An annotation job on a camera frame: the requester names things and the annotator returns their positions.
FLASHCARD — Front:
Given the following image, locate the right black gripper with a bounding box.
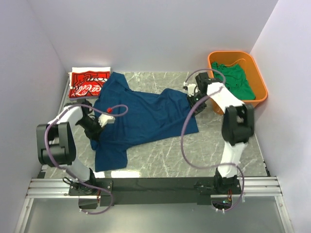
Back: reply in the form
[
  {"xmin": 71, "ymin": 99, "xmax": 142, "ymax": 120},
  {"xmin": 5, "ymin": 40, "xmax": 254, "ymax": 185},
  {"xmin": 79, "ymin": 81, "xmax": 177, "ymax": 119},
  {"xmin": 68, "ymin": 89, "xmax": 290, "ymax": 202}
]
[{"xmin": 186, "ymin": 92, "xmax": 210, "ymax": 117}]

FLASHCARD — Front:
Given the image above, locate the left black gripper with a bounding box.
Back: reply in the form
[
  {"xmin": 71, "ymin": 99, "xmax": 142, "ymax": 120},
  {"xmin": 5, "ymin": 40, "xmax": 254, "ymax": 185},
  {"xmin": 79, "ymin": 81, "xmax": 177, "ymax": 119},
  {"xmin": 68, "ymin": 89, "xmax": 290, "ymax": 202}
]
[{"xmin": 77, "ymin": 116, "xmax": 106, "ymax": 142}]

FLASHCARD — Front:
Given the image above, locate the dark blue t-shirt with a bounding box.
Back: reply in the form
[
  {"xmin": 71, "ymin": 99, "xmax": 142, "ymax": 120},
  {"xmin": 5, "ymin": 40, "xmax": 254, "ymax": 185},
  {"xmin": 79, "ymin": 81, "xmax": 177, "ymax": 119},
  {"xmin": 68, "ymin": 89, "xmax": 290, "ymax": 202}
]
[{"xmin": 91, "ymin": 72, "xmax": 190, "ymax": 172}]

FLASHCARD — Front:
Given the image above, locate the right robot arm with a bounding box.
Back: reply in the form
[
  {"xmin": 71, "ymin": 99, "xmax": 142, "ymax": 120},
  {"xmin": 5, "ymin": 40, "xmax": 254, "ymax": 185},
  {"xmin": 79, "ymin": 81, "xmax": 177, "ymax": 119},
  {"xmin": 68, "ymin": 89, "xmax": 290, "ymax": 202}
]
[{"xmin": 183, "ymin": 72, "xmax": 255, "ymax": 194}]

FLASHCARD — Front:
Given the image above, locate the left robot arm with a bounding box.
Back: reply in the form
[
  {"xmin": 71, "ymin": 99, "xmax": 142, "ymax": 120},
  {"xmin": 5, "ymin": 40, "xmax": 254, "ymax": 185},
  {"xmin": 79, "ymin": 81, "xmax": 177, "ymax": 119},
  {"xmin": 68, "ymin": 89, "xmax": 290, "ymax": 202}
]
[{"xmin": 36, "ymin": 99, "xmax": 114, "ymax": 195}]

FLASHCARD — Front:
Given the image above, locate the green t-shirt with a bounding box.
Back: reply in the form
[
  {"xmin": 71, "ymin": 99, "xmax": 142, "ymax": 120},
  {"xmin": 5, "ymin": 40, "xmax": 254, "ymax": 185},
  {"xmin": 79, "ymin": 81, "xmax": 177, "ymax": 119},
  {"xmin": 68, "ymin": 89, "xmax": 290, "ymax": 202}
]
[{"xmin": 211, "ymin": 62, "xmax": 256, "ymax": 100}]

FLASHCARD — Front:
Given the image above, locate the orange plastic bin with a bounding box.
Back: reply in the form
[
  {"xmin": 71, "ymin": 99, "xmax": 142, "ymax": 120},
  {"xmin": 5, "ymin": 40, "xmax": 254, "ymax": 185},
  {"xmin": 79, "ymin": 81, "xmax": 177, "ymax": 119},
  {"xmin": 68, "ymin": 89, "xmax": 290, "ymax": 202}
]
[{"xmin": 207, "ymin": 51, "xmax": 268, "ymax": 106}]

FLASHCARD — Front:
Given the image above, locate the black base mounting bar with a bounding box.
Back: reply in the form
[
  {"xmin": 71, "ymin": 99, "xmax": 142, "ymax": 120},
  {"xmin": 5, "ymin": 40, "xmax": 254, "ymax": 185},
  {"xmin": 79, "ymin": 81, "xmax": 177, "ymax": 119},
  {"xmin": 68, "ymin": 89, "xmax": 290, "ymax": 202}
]
[{"xmin": 62, "ymin": 177, "xmax": 244, "ymax": 209}]

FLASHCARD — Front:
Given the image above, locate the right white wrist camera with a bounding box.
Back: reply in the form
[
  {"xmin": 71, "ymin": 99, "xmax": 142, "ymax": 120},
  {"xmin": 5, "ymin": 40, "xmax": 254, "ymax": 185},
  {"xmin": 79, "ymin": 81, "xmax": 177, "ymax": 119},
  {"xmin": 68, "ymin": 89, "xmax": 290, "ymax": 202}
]
[{"xmin": 183, "ymin": 82, "xmax": 199, "ymax": 97}]

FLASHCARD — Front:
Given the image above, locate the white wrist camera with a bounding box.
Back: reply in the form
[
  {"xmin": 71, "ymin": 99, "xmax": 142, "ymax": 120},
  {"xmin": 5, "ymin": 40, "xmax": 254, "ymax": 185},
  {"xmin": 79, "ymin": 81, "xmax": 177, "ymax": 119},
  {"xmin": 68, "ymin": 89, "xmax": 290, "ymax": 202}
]
[
  {"xmin": 183, "ymin": 82, "xmax": 199, "ymax": 97},
  {"xmin": 98, "ymin": 108, "xmax": 115, "ymax": 128}
]

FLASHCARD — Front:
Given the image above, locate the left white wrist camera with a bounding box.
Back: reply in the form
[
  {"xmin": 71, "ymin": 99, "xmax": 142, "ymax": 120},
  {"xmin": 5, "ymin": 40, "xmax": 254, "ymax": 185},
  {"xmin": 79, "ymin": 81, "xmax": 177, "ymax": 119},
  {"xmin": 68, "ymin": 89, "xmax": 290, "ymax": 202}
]
[{"xmin": 98, "ymin": 108, "xmax": 115, "ymax": 128}]

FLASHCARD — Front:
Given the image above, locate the aluminium extrusion rail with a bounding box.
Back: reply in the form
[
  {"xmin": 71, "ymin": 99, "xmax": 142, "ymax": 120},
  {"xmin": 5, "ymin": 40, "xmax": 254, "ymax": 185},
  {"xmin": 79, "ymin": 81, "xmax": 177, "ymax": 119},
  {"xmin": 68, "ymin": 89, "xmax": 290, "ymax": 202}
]
[{"xmin": 16, "ymin": 174, "xmax": 293, "ymax": 233}]

